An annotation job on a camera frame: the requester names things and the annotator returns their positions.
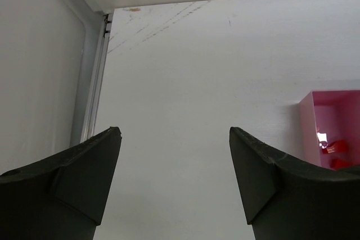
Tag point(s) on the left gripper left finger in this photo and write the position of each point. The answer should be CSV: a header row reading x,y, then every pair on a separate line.
x,y
62,196

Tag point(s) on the red lego brick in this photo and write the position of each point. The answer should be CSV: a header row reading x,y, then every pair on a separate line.
x,y
338,164

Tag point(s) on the left aluminium rail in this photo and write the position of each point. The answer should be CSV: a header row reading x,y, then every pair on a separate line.
x,y
96,15

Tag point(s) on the pink container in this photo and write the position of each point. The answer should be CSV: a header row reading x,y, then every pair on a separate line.
x,y
328,116

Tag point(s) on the red lego with orange top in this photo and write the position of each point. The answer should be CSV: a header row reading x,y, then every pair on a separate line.
x,y
336,147

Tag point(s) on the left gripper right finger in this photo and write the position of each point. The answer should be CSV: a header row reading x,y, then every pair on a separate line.
x,y
287,198

